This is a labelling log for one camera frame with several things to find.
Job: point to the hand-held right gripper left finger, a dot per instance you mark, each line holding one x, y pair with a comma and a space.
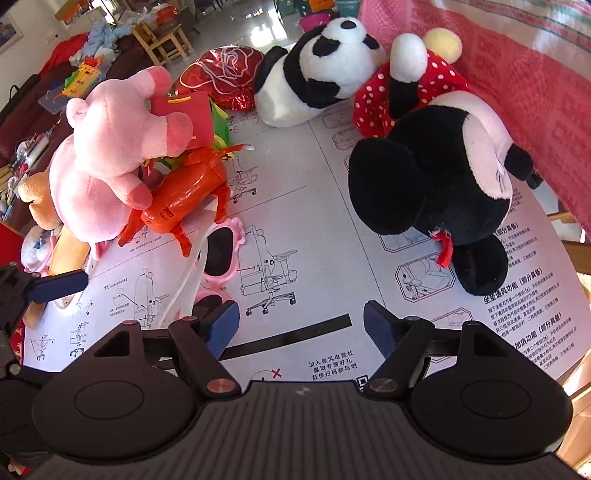
224, 326

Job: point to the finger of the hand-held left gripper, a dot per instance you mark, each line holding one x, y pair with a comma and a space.
60, 285

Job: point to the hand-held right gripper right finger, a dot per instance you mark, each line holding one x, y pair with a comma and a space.
379, 330

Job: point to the pink flower sunglasses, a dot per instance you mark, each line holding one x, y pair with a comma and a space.
219, 251

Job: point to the tan plush toy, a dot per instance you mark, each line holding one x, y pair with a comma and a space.
39, 198

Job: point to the printed instruction sheet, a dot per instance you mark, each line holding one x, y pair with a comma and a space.
323, 230

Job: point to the pink pig plush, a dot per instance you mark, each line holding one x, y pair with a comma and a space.
101, 152

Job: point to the orange-red lobster toy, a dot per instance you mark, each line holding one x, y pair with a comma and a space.
184, 189

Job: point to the mouse plush red dotted dress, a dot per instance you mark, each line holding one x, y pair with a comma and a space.
415, 184

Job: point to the dark red leather sofa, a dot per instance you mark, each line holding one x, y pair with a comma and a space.
27, 124

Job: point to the clear plastic box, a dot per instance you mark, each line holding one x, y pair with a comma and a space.
55, 99

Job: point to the black bag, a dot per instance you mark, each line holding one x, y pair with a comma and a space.
18, 97

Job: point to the green plastic toy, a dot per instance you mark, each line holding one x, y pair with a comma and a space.
220, 122

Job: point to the multicolour building block toy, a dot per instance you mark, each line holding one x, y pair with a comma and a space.
85, 74

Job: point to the red knitted cloth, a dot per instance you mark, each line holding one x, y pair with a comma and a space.
64, 50

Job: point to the light blue cloth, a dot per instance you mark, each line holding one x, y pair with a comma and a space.
104, 39

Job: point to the red foil rose balloon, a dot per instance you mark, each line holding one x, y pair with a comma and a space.
217, 69

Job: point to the small wooden chair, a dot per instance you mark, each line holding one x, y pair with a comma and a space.
161, 44

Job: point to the black white panda plush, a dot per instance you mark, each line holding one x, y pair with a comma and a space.
332, 50

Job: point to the pink bucket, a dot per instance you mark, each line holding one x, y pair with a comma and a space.
314, 23

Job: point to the teal bucket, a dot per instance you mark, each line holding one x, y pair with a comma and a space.
348, 8

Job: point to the framed wall picture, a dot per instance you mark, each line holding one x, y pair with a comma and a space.
9, 32

